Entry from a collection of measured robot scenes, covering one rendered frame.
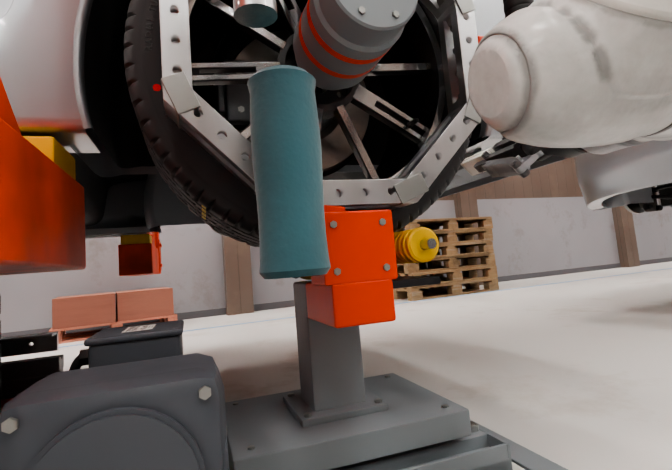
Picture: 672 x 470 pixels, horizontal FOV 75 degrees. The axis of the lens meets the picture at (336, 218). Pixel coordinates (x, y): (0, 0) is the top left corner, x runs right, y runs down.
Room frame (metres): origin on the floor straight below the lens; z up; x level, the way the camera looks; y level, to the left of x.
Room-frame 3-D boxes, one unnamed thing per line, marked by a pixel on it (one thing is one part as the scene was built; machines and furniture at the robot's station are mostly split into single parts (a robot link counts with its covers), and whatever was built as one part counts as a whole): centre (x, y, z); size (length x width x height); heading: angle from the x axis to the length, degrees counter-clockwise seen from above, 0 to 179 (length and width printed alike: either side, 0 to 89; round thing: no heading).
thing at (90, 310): (4.36, 2.25, 0.19); 1.12 x 0.81 x 0.39; 113
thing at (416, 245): (0.83, -0.10, 0.51); 0.29 x 0.06 x 0.06; 19
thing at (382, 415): (0.86, 0.04, 0.32); 0.40 x 0.30 x 0.28; 109
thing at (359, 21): (0.63, -0.04, 0.85); 0.21 x 0.14 x 0.14; 19
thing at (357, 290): (0.73, -0.01, 0.48); 0.16 x 0.12 x 0.17; 19
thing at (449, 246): (5.62, -1.21, 0.46); 1.30 x 0.89 x 0.92; 113
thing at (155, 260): (2.50, 1.14, 0.69); 0.52 x 0.17 x 0.35; 19
